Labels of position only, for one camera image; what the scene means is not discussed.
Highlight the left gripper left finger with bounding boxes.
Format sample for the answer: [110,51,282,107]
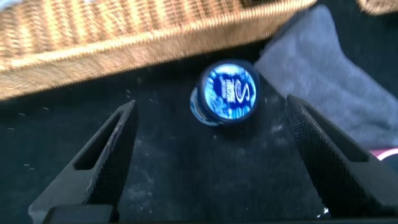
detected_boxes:
[28,99,139,223]

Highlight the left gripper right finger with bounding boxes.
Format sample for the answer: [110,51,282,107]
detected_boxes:
[284,93,398,218]

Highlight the grey towel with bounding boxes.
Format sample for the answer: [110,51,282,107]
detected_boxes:
[254,4,398,150]

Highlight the blue gum bottle white lid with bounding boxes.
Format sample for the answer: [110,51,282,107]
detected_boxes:
[189,58,261,127]

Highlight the pink saucepan dark inside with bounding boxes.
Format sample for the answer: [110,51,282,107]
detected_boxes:
[369,147,398,174]

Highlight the woven wicker basket brown handles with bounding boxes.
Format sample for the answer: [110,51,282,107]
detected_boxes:
[356,0,398,16]
[0,0,318,101]

